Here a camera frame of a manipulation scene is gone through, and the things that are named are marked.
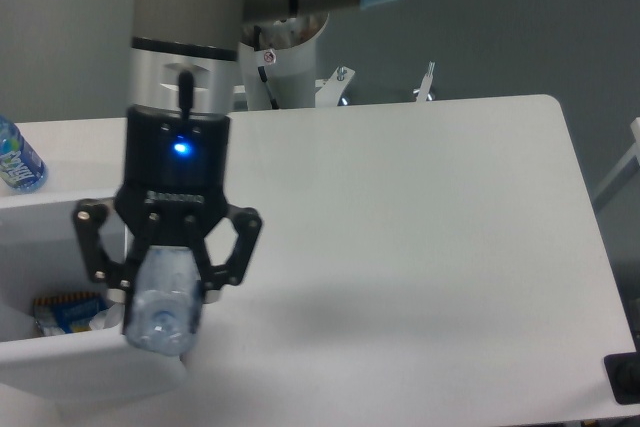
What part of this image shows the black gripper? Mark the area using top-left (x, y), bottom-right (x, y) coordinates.
top-left (71, 105), bottom-right (263, 334)

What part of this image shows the clear plastic bottle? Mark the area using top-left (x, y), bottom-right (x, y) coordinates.
top-left (124, 247), bottom-right (203, 357)

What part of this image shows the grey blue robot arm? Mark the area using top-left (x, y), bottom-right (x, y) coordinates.
top-left (72, 0), bottom-right (395, 345)

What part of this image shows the white plastic trash can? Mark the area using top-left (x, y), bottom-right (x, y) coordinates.
top-left (1, 193), bottom-right (187, 402)

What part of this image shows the blue yellow snack packet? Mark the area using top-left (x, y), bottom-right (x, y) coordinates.
top-left (32, 291), bottom-right (107, 336)

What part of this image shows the blue labelled water bottle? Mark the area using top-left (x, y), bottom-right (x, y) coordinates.
top-left (1, 117), bottom-right (48, 193)

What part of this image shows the black device at table edge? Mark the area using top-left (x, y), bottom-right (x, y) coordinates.
top-left (604, 352), bottom-right (639, 405)

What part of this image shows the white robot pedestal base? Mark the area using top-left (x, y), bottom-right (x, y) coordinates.
top-left (237, 13), bottom-right (355, 111)

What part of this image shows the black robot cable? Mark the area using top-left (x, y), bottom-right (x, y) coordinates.
top-left (252, 24), bottom-right (280, 111)

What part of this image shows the white clamp bracket right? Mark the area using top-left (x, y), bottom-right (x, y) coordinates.
top-left (413, 61), bottom-right (436, 102)

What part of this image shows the white table leg frame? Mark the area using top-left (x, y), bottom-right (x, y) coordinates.
top-left (591, 117), bottom-right (639, 213)

